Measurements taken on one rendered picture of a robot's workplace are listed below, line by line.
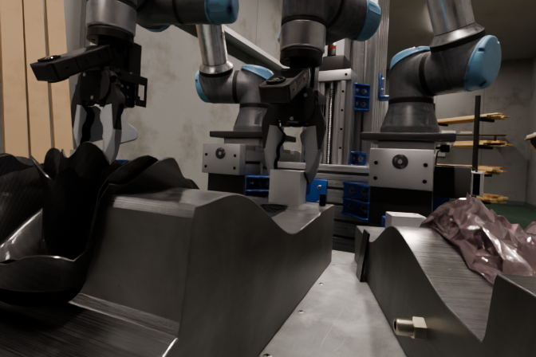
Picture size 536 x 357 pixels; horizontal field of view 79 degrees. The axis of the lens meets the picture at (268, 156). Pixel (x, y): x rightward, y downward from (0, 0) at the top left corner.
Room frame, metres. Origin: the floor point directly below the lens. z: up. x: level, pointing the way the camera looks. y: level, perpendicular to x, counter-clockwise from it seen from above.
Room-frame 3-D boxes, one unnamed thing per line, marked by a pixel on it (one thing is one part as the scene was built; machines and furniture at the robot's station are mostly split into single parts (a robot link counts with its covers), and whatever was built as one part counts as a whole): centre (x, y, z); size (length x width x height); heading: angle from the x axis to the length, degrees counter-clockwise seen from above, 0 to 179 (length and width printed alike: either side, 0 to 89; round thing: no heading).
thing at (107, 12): (0.54, 0.27, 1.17); 0.08 x 0.08 x 0.05
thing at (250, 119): (1.14, 0.05, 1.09); 0.15 x 0.15 x 0.10
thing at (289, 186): (0.56, -0.05, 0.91); 0.13 x 0.05 x 0.05; 157
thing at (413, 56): (0.91, -0.39, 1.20); 0.13 x 0.12 x 0.14; 32
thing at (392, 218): (0.55, -0.22, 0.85); 0.13 x 0.05 x 0.05; 174
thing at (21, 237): (0.35, 0.09, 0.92); 0.35 x 0.16 x 0.09; 157
